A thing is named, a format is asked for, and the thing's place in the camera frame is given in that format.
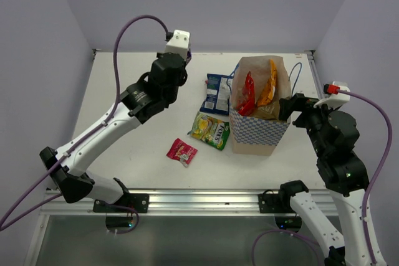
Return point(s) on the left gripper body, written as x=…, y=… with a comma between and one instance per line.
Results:
x=173, y=96

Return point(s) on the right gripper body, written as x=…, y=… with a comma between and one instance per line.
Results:
x=310, y=117

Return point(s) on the light blue chips bag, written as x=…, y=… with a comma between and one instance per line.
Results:
x=267, y=112

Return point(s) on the orange snack packet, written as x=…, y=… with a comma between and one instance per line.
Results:
x=269, y=90

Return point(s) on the blue checkered paper bag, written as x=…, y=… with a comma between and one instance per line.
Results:
x=252, y=135

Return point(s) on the red cookie snack bag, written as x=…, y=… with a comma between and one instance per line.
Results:
x=246, y=101

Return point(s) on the dark blue snack packet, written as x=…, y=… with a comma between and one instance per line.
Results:
x=218, y=91

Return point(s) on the green Fox's candy bag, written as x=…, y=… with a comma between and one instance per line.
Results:
x=210, y=130

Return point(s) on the purple white snack packet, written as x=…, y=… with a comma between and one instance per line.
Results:
x=188, y=57

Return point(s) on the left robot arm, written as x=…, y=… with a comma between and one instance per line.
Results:
x=69, y=163

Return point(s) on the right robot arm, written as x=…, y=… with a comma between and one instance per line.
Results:
x=333, y=135

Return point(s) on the small red candy packet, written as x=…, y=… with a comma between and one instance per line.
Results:
x=182, y=152

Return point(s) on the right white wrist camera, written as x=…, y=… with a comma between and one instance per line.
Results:
x=334, y=98

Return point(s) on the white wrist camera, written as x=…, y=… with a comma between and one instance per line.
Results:
x=334, y=98
x=179, y=44

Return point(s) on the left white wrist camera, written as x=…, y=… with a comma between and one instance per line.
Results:
x=179, y=44

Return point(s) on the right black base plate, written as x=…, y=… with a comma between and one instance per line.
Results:
x=285, y=218

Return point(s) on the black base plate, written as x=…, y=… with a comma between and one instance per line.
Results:
x=285, y=218
x=123, y=215

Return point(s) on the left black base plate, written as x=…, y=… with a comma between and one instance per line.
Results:
x=123, y=215

